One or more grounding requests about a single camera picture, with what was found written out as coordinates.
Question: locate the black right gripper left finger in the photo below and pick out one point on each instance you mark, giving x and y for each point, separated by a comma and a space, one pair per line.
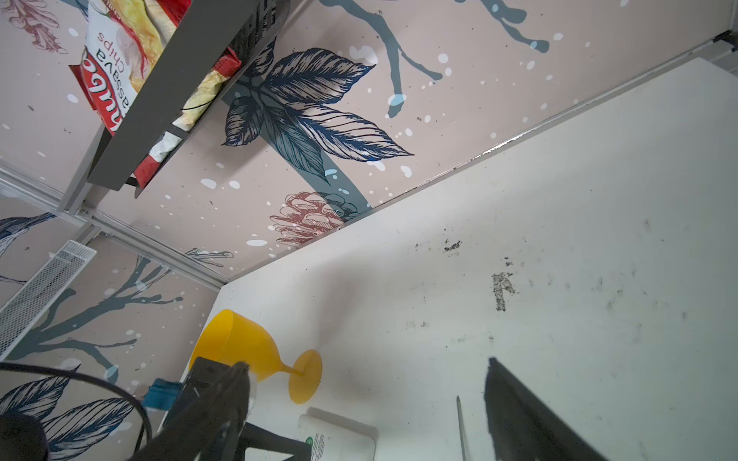
208, 418

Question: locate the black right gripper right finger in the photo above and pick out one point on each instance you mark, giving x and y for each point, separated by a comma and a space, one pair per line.
522, 427

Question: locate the white air conditioner remote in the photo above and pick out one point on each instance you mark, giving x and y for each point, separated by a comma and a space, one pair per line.
334, 437

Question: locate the yellow plastic goblet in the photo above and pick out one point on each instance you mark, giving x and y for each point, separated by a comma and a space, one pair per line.
231, 338

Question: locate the red cassava chips bag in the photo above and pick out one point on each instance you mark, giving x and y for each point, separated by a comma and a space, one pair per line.
124, 42

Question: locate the black wall basket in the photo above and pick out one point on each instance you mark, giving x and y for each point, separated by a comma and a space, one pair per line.
207, 29

